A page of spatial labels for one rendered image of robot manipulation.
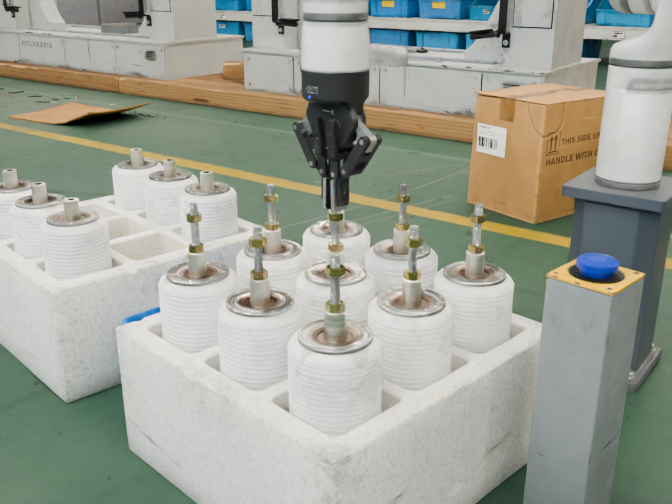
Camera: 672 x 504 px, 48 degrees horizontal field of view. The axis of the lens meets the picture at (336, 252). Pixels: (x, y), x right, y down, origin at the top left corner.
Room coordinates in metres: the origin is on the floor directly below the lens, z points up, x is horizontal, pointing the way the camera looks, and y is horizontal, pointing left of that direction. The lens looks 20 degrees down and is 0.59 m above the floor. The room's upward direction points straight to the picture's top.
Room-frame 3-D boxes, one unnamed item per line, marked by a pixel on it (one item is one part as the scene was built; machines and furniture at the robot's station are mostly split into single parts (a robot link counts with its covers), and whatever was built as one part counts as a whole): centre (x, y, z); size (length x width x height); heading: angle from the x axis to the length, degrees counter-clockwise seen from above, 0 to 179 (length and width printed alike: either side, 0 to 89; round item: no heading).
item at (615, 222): (1.09, -0.43, 0.15); 0.15 x 0.15 x 0.30; 53
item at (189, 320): (0.85, 0.17, 0.16); 0.10 x 0.10 x 0.18
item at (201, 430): (0.85, 0.00, 0.09); 0.39 x 0.39 x 0.18; 45
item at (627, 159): (1.09, -0.43, 0.39); 0.09 x 0.09 x 0.17; 53
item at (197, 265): (0.85, 0.17, 0.26); 0.02 x 0.02 x 0.03
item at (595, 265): (0.69, -0.26, 0.32); 0.04 x 0.04 x 0.02
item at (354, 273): (0.85, 0.00, 0.25); 0.08 x 0.08 x 0.01
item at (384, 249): (0.93, -0.09, 0.25); 0.08 x 0.08 x 0.01
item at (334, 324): (0.68, 0.00, 0.26); 0.02 x 0.02 x 0.03
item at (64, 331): (1.23, 0.38, 0.09); 0.39 x 0.39 x 0.18; 43
